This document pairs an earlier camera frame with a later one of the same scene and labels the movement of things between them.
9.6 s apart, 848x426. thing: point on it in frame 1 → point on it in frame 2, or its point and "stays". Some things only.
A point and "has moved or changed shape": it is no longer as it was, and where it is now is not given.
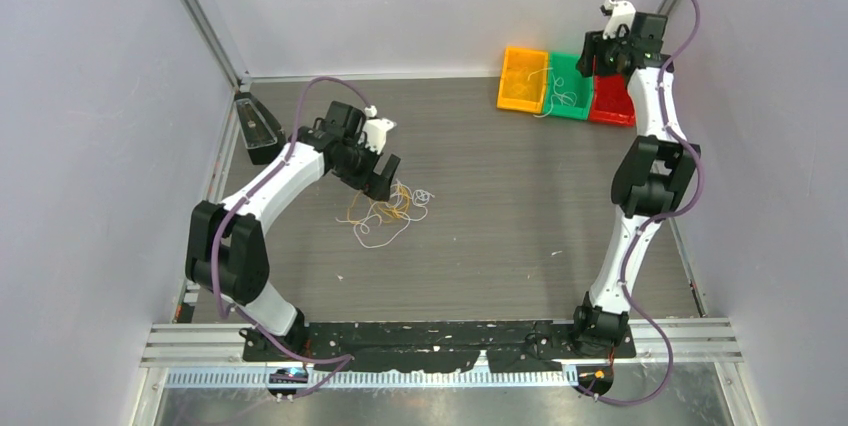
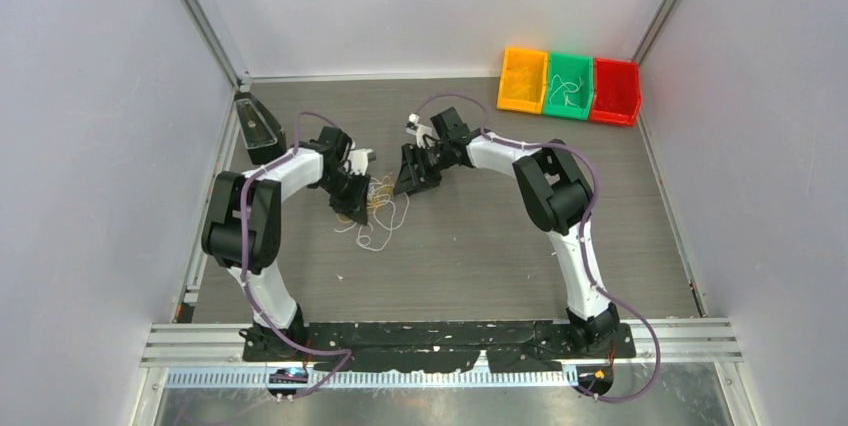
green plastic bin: (568, 93) stays
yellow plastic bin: (523, 80) stays
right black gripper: (592, 45) → (411, 181)
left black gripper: (372, 184) → (356, 206)
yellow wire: (392, 213) has moved or changed shape
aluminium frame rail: (687, 341) stays
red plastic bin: (612, 101) stays
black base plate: (432, 346) stays
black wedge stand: (260, 132) stays
